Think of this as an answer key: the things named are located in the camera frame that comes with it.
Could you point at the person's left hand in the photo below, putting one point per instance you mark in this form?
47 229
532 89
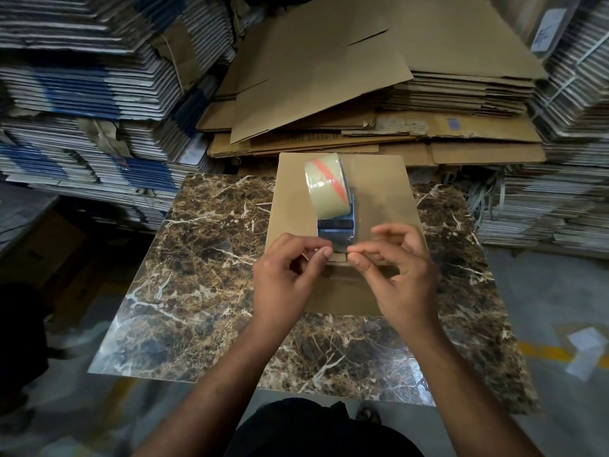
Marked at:
278 285

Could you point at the person's right hand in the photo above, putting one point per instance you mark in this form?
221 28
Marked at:
404 285

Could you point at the person's right thumb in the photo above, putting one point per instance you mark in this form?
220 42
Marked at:
364 273

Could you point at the person's left thumb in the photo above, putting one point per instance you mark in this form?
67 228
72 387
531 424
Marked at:
318 257

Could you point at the clear packing tape roll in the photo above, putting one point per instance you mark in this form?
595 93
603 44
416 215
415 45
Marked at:
326 185

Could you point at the person's left forearm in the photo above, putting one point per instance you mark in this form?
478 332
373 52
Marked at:
214 395

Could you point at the person's right forearm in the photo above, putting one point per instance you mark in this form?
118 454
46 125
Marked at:
466 395

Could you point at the blue tape dispenser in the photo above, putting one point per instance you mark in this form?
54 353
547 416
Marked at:
337 229

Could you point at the flat brown cardboard box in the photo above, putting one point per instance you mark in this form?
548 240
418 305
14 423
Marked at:
380 195

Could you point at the person's sandal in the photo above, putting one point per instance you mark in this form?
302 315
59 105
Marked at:
367 414

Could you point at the person's black clothing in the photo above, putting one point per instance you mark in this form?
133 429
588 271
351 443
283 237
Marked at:
318 430

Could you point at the stack of brown flattened cartons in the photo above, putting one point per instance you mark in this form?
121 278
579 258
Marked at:
380 76

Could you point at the white paper sheet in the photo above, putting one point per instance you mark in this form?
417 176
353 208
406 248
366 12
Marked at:
586 349

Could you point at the stack of white blue cartons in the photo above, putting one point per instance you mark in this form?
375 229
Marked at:
90 99

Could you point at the white paper label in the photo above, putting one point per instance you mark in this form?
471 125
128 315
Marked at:
547 30

